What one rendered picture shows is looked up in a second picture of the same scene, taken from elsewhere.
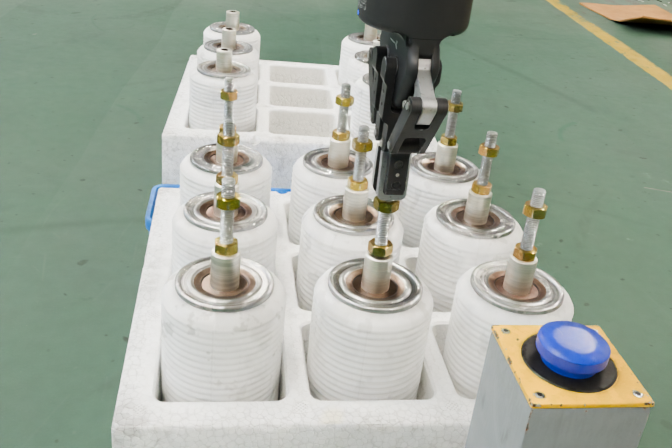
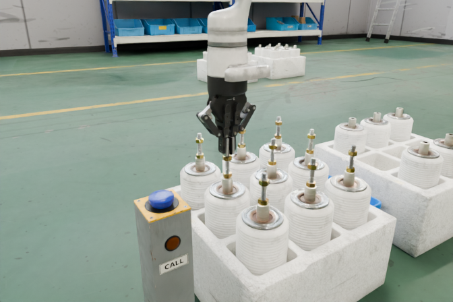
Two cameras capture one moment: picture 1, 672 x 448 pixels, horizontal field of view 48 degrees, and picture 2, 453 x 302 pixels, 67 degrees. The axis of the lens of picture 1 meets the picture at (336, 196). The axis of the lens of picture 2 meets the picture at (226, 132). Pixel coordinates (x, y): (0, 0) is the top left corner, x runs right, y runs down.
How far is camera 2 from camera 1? 67 cm
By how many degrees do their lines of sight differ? 62
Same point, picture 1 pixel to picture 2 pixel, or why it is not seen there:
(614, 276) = not seen: outside the picture
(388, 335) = (208, 202)
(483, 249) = (290, 207)
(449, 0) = (214, 81)
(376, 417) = (197, 229)
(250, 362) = (189, 193)
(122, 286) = not seen: hidden behind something
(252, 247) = (233, 169)
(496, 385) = not seen: hidden behind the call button
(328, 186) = (291, 168)
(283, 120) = (381, 159)
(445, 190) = (330, 189)
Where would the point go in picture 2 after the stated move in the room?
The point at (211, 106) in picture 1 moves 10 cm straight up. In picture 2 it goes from (336, 139) to (340, 109)
